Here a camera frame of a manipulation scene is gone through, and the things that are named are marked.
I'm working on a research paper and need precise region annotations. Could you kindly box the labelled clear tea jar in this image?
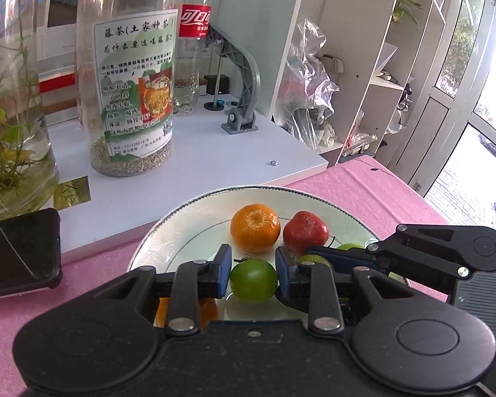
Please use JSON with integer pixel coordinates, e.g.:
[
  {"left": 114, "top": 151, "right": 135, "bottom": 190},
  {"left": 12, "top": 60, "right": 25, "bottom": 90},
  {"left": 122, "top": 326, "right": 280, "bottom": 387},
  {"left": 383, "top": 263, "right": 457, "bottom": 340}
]
[{"left": 76, "top": 0, "right": 184, "bottom": 177}]

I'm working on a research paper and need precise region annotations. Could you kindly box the black smartphone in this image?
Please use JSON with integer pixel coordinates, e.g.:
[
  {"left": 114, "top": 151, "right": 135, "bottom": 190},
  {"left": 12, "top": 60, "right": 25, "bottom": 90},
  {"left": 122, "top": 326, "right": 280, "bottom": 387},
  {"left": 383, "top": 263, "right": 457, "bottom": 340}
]
[{"left": 0, "top": 208, "right": 62, "bottom": 298}]

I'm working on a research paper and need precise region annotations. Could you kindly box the pink floral tablecloth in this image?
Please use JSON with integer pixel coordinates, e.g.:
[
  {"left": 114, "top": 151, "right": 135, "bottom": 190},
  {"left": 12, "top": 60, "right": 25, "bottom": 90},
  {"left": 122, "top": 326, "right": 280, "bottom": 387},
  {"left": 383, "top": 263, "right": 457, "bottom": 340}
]
[{"left": 0, "top": 157, "right": 446, "bottom": 396}]

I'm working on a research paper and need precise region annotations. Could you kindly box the white round plate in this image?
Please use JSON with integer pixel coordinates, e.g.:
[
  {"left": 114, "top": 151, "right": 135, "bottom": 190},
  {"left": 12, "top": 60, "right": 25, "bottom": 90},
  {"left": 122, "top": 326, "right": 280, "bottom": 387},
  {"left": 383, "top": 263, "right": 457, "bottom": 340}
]
[{"left": 126, "top": 185, "right": 394, "bottom": 327}]

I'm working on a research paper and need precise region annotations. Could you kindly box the red small apple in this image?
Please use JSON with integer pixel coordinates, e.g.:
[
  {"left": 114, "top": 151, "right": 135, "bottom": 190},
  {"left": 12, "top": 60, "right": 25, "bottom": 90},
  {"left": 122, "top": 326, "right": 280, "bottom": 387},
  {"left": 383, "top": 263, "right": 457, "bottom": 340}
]
[{"left": 283, "top": 211, "right": 330, "bottom": 255}]

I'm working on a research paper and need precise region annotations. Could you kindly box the cola bottle red cap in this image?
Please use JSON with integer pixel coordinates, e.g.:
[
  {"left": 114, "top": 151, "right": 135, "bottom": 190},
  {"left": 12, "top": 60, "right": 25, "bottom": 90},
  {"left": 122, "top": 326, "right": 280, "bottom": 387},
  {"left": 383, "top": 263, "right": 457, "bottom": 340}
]
[{"left": 174, "top": 0, "right": 211, "bottom": 113}]

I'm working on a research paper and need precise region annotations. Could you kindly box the small green fruit back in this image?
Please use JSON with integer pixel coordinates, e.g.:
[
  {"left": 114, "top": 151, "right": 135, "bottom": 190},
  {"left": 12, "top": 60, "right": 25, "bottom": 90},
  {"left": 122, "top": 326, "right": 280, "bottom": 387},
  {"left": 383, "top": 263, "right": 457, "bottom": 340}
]
[{"left": 229, "top": 259, "right": 278, "bottom": 303}]

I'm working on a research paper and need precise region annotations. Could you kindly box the white shelf unit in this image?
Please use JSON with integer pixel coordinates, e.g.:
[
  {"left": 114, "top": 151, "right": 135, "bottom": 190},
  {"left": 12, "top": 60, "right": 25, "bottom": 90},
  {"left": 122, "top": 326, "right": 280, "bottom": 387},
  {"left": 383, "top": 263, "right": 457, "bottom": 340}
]
[{"left": 216, "top": 0, "right": 445, "bottom": 164}]

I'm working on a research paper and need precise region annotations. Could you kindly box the crumpled clear plastic bag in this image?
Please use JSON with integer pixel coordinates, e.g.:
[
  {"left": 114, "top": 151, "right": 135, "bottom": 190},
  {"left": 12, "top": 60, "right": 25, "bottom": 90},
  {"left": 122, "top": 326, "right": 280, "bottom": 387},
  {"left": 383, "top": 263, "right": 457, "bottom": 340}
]
[{"left": 273, "top": 17, "right": 340, "bottom": 152}]

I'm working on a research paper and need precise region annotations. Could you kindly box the orange tangerine back right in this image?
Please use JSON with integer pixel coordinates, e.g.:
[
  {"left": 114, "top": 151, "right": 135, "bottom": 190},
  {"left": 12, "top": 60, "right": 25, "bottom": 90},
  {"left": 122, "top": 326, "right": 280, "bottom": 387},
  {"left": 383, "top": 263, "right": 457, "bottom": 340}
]
[{"left": 230, "top": 203, "right": 281, "bottom": 254}]

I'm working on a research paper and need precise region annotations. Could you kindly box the orange tangerine middle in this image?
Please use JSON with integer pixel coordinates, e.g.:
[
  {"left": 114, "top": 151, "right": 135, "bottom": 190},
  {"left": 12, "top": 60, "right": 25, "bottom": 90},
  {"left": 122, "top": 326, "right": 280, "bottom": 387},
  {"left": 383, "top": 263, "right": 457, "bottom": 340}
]
[{"left": 155, "top": 297, "right": 219, "bottom": 330}]

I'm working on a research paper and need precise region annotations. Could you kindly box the white raised board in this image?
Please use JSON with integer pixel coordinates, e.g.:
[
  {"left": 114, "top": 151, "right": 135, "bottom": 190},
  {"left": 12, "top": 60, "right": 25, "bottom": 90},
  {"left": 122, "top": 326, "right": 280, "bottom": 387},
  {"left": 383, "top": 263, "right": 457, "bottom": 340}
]
[{"left": 48, "top": 107, "right": 328, "bottom": 263}]

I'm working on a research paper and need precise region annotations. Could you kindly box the glass vase with plant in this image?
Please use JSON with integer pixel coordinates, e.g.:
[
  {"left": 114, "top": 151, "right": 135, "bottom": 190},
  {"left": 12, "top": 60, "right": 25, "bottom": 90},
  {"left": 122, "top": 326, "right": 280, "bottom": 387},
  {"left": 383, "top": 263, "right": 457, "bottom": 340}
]
[{"left": 0, "top": 0, "right": 59, "bottom": 220}]

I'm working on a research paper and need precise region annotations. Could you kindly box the orange tangerine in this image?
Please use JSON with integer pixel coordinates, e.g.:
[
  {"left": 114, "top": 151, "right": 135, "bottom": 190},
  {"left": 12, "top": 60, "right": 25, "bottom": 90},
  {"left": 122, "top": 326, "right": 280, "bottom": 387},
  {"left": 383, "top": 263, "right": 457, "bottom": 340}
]
[
  {"left": 230, "top": 203, "right": 281, "bottom": 254},
  {"left": 155, "top": 297, "right": 219, "bottom": 330}
]

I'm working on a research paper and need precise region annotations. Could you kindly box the green apple right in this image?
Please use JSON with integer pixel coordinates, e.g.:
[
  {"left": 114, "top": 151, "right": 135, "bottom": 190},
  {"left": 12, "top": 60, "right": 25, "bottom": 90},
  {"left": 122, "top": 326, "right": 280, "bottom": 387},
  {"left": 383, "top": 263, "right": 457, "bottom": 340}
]
[{"left": 296, "top": 244, "right": 370, "bottom": 271}]

